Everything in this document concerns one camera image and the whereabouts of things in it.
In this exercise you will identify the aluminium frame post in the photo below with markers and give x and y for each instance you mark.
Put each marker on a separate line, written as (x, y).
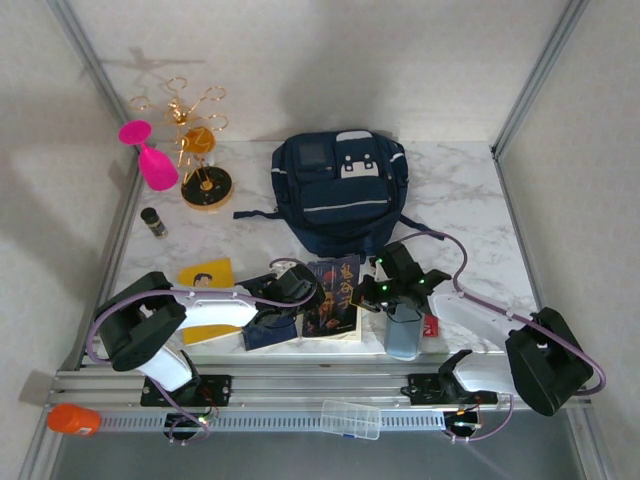
(89, 55)
(538, 75)

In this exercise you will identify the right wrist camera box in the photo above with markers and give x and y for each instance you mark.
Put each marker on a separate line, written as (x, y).
(378, 272)

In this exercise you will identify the book with old man portrait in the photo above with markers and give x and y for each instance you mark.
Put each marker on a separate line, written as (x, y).
(345, 280)

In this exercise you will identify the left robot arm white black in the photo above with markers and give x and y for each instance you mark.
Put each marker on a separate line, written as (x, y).
(215, 310)

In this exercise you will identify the small dark bottle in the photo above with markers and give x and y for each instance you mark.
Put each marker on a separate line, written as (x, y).
(154, 222)

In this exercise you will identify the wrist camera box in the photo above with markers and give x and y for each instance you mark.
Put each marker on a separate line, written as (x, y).
(277, 267)
(378, 272)

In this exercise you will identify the amber orange glass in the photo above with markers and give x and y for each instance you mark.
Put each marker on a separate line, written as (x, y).
(200, 141)

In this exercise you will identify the red flat box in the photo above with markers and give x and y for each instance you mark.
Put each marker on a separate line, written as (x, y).
(431, 327)

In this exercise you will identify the orange plastic bottle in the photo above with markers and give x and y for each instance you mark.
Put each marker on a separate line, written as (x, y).
(75, 420)

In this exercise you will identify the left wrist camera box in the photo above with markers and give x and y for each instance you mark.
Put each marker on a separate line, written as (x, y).
(277, 267)

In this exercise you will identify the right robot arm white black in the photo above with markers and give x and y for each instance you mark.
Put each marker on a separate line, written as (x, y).
(545, 365)

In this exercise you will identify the grey blue pencil case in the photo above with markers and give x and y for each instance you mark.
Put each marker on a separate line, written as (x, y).
(400, 340)

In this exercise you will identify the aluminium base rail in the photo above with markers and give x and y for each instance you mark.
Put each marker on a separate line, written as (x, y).
(320, 385)

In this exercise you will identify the yellow cartoon cover book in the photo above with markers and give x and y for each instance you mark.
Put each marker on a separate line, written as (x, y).
(210, 272)

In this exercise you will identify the black controller board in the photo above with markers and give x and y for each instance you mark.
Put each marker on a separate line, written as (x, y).
(187, 422)
(462, 425)

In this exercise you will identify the pink plastic wine glass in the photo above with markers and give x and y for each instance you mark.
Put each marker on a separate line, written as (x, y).
(157, 170)

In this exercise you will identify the aluminium table side rail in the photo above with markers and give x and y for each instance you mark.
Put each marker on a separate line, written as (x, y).
(127, 200)
(511, 200)

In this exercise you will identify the navy blue backpack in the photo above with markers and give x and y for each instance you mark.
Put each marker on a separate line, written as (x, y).
(340, 200)

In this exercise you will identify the dark blue book yellow label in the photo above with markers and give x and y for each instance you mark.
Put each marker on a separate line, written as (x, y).
(265, 337)

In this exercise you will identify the clear plastic organizer box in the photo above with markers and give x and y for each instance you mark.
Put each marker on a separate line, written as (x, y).
(350, 419)

